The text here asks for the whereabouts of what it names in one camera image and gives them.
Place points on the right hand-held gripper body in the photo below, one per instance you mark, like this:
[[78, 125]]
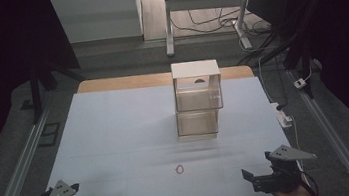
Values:
[[282, 171]]

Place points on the clear plastic drawer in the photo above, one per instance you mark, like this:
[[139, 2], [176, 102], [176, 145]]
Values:
[[199, 99]]

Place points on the pale blue table sheet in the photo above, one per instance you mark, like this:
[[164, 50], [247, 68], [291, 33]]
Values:
[[127, 144]]

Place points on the white power strip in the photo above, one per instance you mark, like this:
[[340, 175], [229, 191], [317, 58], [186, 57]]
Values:
[[282, 115]]

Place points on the white desk frame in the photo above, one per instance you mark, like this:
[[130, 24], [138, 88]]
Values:
[[204, 1]]

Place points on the clear two-drawer storage cabinet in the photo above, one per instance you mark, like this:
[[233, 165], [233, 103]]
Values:
[[195, 69]]

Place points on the small white adapter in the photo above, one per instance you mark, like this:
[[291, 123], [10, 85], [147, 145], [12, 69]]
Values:
[[300, 83]]

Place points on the black stand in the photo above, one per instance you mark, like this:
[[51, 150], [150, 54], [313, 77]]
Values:
[[40, 84], [294, 49]]

